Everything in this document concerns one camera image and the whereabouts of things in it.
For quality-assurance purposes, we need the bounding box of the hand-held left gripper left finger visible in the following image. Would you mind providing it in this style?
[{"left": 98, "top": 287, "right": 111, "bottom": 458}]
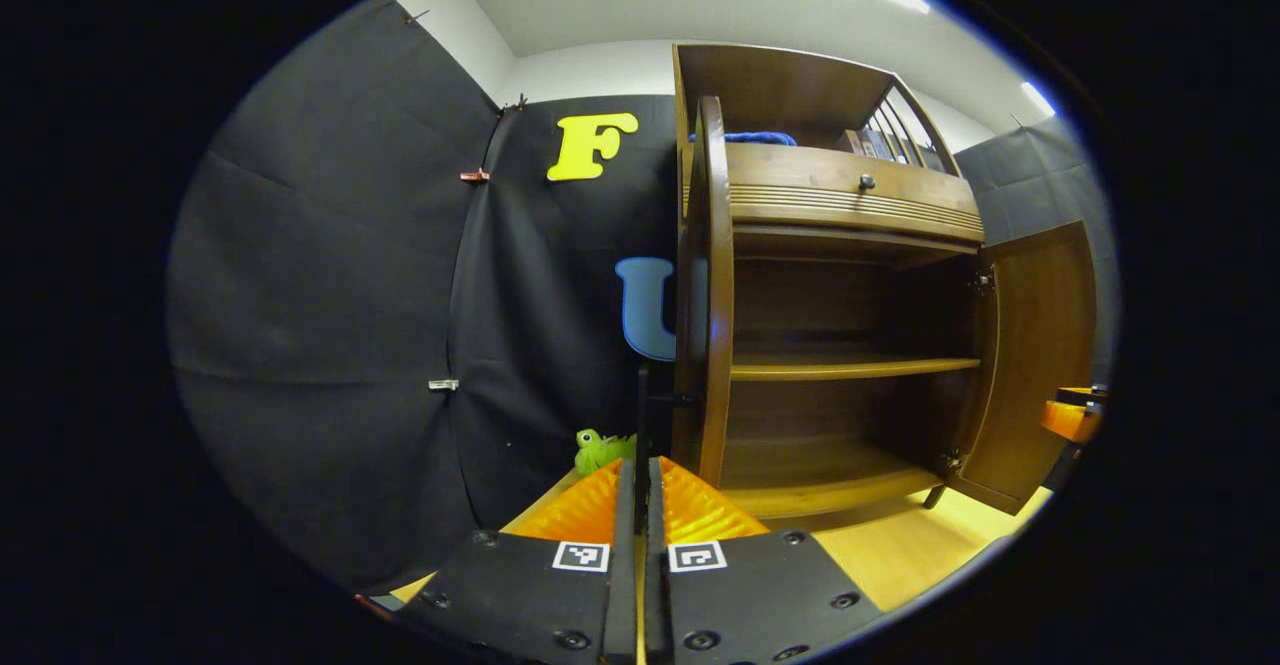
[{"left": 395, "top": 457, "right": 638, "bottom": 665}]

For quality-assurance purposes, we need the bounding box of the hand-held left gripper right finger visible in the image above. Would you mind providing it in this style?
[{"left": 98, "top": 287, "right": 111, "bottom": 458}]
[{"left": 645, "top": 457, "right": 886, "bottom": 665}]

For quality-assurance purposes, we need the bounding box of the wooden shoe cabinet door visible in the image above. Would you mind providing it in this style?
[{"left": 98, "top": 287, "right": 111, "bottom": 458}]
[
  {"left": 672, "top": 95, "right": 736, "bottom": 491},
  {"left": 945, "top": 220, "right": 1099, "bottom": 516}
]

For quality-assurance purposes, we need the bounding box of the black door handle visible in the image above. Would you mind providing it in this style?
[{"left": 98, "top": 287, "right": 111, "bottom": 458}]
[{"left": 634, "top": 363, "right": 698, "bottom": 536}]

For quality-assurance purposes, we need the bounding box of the wooden double-door shoe cabinet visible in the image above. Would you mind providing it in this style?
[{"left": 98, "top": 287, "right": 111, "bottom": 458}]
[{"left": 672, "top": 43, "right": 986, "bottom": 521}]

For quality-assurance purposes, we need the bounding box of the wooden cabinet drawer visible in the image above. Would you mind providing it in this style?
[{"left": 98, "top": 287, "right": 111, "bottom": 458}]
[{"left": 683, "top": 141, "right": 986, "bottom": 246}]

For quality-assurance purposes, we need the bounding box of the green frog plush toy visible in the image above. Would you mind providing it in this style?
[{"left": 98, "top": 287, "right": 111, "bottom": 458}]
[{"left": 574, "top": 428, "right": 638, "bottom": 478}]

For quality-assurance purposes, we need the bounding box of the wooden inner shelf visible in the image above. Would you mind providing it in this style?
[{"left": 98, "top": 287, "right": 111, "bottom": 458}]
[{"left": 730, "top": 353, "right": 982, "bottom": 382}]

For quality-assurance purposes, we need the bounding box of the row of books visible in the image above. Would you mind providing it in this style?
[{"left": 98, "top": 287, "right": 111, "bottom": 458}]
[{"left": 838, "top": 128, "right": 926, "bottom": 161}]

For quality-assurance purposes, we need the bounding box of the blue cloth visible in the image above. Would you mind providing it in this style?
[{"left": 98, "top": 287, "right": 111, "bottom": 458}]
[{"left": 688, "top": 131, "right": 799, "bottom": 147}]

